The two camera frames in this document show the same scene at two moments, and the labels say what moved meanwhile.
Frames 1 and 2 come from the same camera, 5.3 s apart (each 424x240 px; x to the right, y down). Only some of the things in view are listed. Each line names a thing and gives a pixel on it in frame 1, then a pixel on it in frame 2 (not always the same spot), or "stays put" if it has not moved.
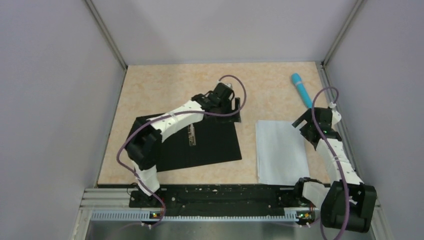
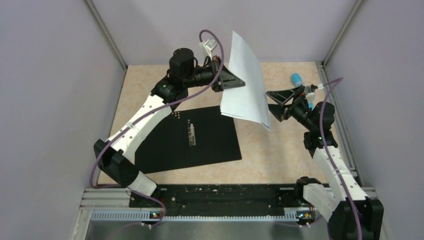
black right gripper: [305, 124] -> [293, 102]
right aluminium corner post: [357, 10] stays put
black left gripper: [236, 108] -> [216, 74]
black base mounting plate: [179, 199] stays put
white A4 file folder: [208, 141] stays put
